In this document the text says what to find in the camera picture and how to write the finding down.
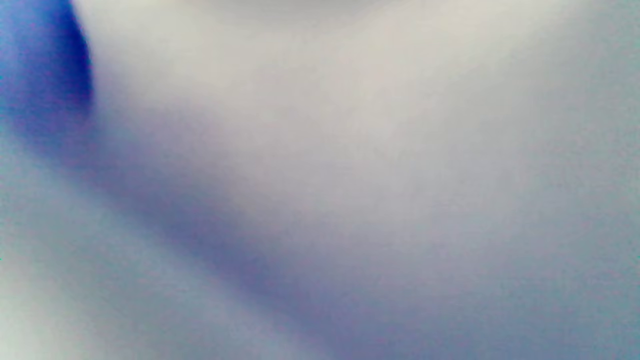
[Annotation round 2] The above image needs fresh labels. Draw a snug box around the light blue long-sleeve shirt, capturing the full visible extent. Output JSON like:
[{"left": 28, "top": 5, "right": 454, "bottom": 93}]
[{"left": 0, "top": 0, "right": 640, "bottom": 360}]

